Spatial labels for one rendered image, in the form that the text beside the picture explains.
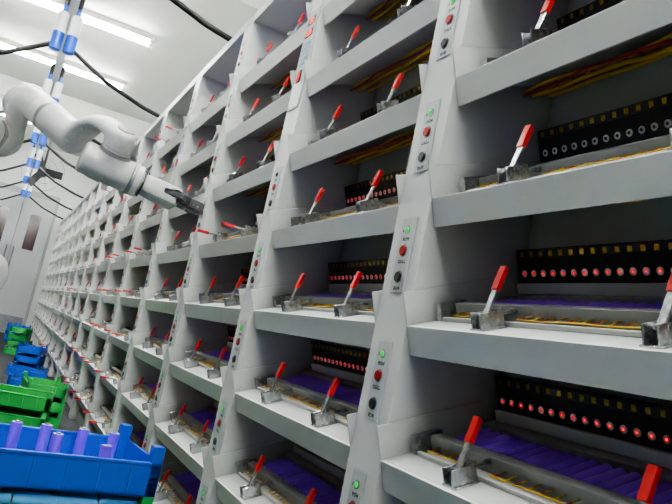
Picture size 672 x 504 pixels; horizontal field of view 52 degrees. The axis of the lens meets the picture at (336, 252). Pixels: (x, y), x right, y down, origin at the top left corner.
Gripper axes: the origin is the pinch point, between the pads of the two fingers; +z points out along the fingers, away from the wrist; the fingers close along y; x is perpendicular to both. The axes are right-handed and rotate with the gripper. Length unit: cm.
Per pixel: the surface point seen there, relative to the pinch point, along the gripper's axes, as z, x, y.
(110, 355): 24, -48, -185
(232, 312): 18.4, -23.1, 8.0
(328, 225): 16, -4, 58
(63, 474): -15, -61, 70
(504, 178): 17, -2, 111
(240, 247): 16.1, -4.8, -0.1
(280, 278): 21.6, -12.6, 25.2
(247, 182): 12.8, 15.2, -7.6
